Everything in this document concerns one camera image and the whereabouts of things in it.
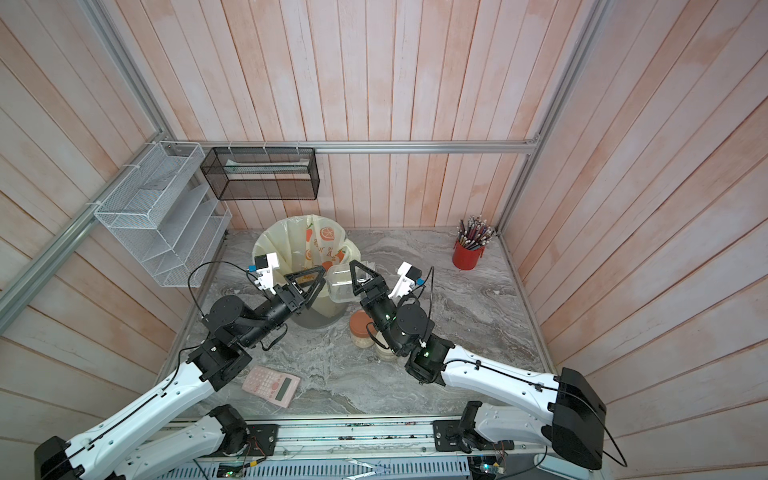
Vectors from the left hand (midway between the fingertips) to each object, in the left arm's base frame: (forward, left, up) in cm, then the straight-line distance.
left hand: (327, 281), depth 62 cm
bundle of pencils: (+33, -43, -19) cm, 58 cm away
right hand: (+3, -5, 0) cm, 6 cm away
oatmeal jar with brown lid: (0, -6, -27) cm, 27 cm away
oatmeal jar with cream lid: (-4, -13, -30) cm, 33 cm away
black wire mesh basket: (+51, +27, -8) cm, 59 cm away
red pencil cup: (+32, -42, -31) cm, 61 cm away
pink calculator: (-13, +16, -34) cm, 39 cm away
